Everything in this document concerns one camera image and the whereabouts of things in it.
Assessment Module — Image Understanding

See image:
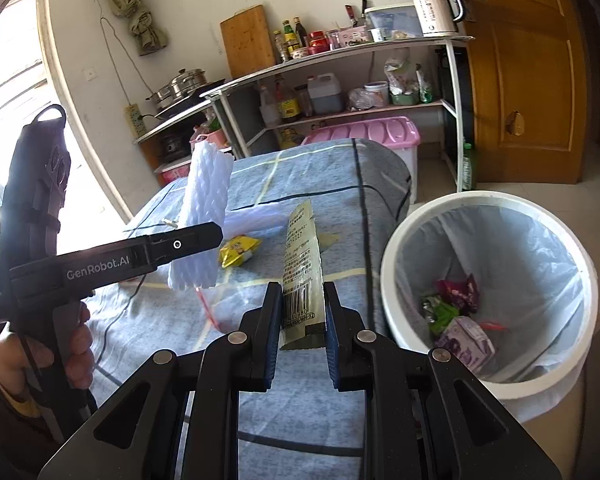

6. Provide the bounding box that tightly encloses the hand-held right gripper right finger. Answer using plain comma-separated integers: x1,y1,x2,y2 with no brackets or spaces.
322,281,563,480

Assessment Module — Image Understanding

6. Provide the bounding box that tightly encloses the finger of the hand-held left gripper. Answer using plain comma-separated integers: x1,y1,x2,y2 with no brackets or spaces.
142,222,224,281

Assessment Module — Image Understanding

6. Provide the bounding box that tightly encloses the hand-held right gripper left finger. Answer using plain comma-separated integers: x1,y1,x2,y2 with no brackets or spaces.
37,281,283,480

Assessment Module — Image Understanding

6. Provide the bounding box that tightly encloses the yellow snack packet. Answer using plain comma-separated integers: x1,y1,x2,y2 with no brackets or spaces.
217,235,263,268

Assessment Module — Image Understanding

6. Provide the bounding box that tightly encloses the white foam net sleeve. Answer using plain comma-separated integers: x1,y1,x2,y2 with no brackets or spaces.
167,141,234,291
224,202,293,228

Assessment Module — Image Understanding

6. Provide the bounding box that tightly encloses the long brownish snack wrapper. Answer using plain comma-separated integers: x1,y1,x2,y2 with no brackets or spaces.
279,199,327,351

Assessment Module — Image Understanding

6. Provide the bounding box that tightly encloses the white round trash bin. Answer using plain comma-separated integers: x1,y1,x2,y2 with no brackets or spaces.
380,190,597,423

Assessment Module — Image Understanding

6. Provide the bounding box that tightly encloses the green snack packet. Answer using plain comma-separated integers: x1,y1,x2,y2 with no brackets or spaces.
420,294,463,336

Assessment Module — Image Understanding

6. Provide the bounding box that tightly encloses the pink drink carton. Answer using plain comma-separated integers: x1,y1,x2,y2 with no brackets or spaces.
434,316,497,373

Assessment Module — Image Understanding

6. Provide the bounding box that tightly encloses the dark red wrapper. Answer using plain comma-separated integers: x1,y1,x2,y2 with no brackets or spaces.
436,274,482,316

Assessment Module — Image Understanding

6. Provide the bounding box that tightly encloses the translucent plastic bin liner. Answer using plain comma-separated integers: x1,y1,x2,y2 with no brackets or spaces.
400,205,593,423

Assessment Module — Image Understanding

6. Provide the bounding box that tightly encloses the person's left hand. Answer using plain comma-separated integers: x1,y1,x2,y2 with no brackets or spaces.
0,304,95,418

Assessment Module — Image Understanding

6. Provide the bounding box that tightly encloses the red plastic strip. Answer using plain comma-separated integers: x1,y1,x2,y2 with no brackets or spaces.
195,287,228,333

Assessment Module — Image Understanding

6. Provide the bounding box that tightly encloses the red white flat box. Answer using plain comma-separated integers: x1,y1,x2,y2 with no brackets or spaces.
155,157,193,188

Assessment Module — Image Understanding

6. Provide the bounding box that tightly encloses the black rice cooker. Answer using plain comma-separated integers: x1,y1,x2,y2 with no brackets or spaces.
157,132,191,163

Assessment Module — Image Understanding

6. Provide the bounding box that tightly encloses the pink plastic basket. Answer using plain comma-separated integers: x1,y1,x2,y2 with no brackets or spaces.
190,127,231,151

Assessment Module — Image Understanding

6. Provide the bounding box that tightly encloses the grey side table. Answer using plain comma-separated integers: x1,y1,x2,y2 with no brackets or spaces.
132,97,221,186

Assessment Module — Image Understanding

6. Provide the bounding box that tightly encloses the beige power strip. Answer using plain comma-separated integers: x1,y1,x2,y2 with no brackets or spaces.
124,103,147,137

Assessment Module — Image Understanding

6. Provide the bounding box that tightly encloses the black induction cooker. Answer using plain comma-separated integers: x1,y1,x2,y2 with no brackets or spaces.
152,78,227,118

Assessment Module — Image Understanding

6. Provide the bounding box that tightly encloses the steel steamer pot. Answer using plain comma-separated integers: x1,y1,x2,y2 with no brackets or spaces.
146,68,208,111

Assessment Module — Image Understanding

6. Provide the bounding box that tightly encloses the yellow label sauce bottle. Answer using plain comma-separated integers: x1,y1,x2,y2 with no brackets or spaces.
275,75,302,122

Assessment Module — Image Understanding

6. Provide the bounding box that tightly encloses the dark liquid plastic jug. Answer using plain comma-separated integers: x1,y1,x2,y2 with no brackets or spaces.
307,72,345,115

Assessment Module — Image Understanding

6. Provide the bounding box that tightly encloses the pink lid storage box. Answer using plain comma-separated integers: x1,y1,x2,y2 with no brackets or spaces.
300,116,421,206

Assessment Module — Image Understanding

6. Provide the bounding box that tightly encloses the wooden cutting board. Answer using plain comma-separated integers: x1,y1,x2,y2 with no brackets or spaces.
220,4,277,79

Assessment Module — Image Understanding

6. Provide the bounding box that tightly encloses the clear plastic bag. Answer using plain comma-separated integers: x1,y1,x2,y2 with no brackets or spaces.
346,87,376,112

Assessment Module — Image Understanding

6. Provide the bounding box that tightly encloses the hanging green cloth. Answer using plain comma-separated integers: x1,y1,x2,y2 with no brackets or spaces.
102,0,170,57

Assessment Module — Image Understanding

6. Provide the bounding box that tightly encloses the yellow cap bottle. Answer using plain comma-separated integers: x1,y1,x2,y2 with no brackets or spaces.
281,20,301,53

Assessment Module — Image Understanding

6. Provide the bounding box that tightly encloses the green plastic bottle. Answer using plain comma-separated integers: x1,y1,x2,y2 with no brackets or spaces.
461,142,476,191

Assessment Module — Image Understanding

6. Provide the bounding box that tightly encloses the red jar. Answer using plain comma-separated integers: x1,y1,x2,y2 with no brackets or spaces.
307,30,331,55

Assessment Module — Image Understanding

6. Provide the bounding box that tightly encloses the white plastic tub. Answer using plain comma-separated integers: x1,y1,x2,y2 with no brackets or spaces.
364,80,391,108

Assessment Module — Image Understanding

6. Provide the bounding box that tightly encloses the pink printed box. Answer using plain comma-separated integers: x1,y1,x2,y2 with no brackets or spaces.
337,26,373,48

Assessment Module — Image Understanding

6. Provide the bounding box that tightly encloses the white printed plastic bag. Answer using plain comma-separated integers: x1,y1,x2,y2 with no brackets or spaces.
384,56,421,98

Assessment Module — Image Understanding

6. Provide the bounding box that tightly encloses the green white pouch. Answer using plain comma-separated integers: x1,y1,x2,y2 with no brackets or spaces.
416,67,436,104

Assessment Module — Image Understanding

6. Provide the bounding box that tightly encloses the clear lidded storage box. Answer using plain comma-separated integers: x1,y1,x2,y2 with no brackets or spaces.
364,5,425,43

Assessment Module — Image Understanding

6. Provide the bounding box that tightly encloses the white metal shelf rack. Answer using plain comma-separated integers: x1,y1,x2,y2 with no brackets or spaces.
200,35,476,193

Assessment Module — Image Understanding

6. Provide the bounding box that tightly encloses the wooden door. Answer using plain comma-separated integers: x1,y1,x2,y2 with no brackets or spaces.
440,0,600,186

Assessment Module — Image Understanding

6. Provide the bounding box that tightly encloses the white electric kettle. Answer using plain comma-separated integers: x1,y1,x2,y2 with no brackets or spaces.
409,0,468,38

